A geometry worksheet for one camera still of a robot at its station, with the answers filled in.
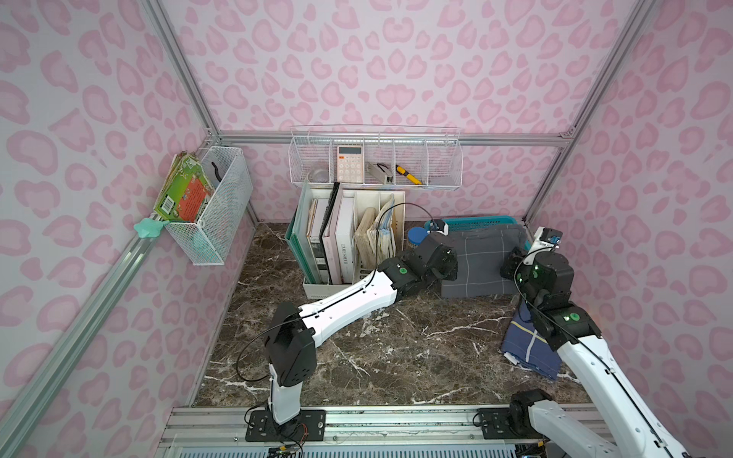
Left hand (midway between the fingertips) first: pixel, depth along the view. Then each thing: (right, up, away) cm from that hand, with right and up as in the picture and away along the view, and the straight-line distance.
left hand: (454, 252), depth 76 cm
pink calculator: (-30, +29, +19) cm, 46 cm away
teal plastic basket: (+20, +11, +41) cm, 47 cm away
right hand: (+14, +2, -4) cm, 14 cm away
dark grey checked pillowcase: (+7, 0, 0) cm, 7 cm away
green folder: (-42, +5, +4) cm, 42 cm away
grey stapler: (-20, +27, +21) cm, 39 cm away
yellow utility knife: (-10, +26, +21) cm, 35 cm away
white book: (-31, +8, +8) cm, 33 cm away
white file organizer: (-27, +6, +10) cm, 30 cm away
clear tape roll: (-40, +25, +21) cm, 52 cm away
